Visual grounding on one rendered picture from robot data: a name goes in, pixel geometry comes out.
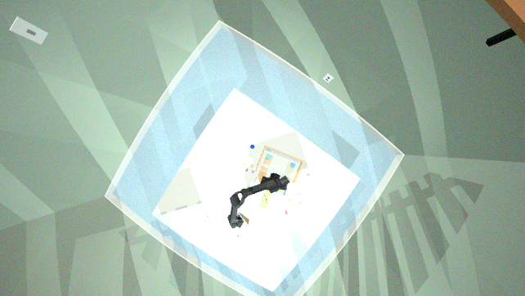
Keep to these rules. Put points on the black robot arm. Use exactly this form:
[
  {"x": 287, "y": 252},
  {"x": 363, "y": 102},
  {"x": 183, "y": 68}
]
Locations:
[{"x": 272, "y": 184}]

